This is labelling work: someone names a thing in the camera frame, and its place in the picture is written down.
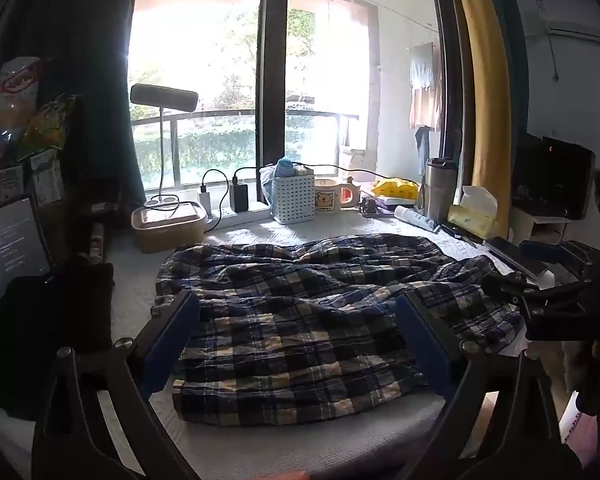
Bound white power strip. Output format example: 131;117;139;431
200;202;272;233

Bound smartphone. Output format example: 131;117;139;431
485;236;549;279

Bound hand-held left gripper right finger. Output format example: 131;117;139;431
394;290;576;480

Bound cartoon bear mug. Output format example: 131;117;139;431
314;178;356;216

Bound black monitor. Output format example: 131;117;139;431
512;132;597;221

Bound dark curtain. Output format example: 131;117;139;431
45;0;148;206

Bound small paper boxes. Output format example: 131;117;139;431
0;152;66;207

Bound desk lamp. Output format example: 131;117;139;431
130;83;199;211

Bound small purple clutter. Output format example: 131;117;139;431
360;195;396;218

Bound red white snack bag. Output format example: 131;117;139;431
0;57;52;159

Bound brown lidded container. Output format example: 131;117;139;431
131;201;207;254

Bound hanging clothes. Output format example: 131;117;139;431
409;42;447;176

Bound blue plaid shirt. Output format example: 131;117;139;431
150;234;531;428

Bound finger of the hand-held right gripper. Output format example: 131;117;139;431
519;239;593;273
482;270;588;321

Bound black cloth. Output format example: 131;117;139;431
0;262;115;421

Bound steel tumbler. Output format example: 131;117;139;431
422;157;460;225

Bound yellow curtain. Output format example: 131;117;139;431
447;0;512;239

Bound balcony railing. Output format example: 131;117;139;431
130;109;360;187

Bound printed can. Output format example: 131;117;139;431
89;222;107;262

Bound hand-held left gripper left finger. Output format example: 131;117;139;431
32;290;202;480

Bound yellow tissue pack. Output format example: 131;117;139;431
447;186;499;239

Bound yellow plastic bag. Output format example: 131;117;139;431
371;178;421;200

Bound white tube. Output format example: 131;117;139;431
394;205;441;233

